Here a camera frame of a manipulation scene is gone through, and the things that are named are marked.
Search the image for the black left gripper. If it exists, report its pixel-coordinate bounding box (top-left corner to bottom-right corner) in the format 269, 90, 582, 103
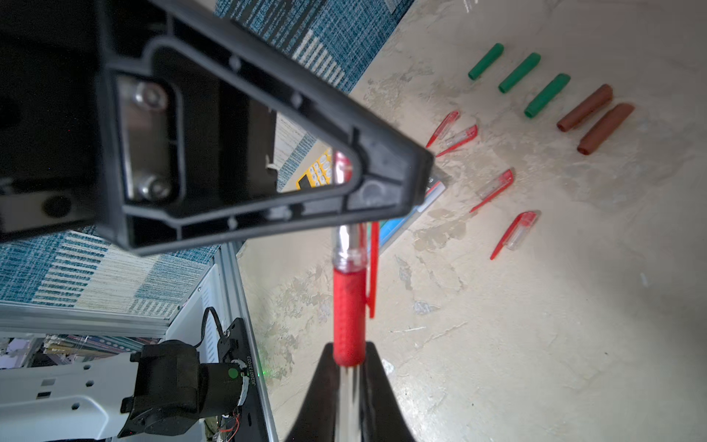
1, 1, 110, 242

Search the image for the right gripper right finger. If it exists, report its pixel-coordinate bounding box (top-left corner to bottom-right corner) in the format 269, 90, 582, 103
364, 342, 414, 442

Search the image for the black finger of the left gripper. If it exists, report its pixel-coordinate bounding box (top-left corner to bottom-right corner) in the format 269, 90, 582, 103
94, 1, 434, 256

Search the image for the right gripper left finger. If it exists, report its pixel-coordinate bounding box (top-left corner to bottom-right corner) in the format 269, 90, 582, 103
285, 343, 336, 442

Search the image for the red gel pen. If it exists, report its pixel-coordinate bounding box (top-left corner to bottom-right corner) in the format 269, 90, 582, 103
330, 150, 382, 442

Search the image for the green pen cap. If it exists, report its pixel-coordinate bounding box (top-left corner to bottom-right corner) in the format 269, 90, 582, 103
498, 53, 541, 94
524, 73, 572, 119
468, 42, 504, 81

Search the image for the brown pen cap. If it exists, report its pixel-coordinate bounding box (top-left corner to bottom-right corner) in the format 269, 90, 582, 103
577, 103, 635, 156
556, 84, 614, 133

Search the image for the yellow calculator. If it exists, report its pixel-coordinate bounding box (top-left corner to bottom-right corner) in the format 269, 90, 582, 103
296, 148, 333, 191

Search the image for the highlighter set clear case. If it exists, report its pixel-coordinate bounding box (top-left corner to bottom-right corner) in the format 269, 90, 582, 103
379, 167, 447, 253

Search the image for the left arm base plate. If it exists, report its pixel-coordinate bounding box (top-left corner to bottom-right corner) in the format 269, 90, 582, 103
197, 307, 271, 441

